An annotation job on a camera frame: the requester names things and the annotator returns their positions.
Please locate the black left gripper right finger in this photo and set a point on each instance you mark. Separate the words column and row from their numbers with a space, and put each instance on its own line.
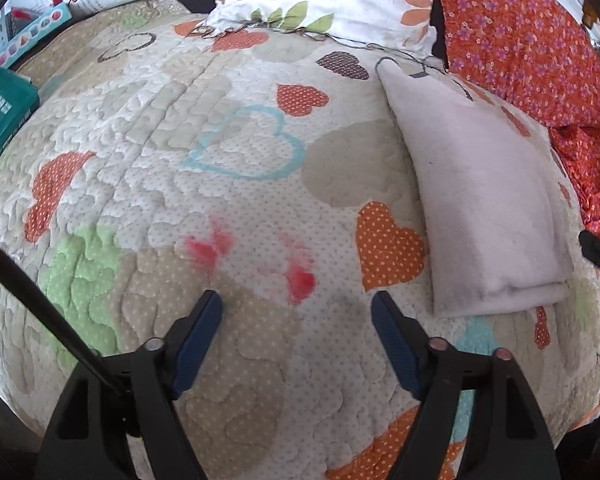
column 507, row 436

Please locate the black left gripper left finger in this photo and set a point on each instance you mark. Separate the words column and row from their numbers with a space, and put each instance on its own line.
column 88, row 435

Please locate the pale pink fleece garment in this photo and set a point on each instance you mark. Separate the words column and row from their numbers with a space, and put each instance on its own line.
column 496, row 229

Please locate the heart-patterned quilted bedspread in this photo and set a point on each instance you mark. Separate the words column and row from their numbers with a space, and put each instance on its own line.
column 266, row 166

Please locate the teal cardboard box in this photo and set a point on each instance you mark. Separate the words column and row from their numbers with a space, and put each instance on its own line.
column 18, row 101

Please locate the orange floral blanket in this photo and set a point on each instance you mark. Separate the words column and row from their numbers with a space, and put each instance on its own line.
column 534, row 55

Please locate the colourful long flat box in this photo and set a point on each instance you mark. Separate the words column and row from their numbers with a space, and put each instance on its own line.
column 14, row 46

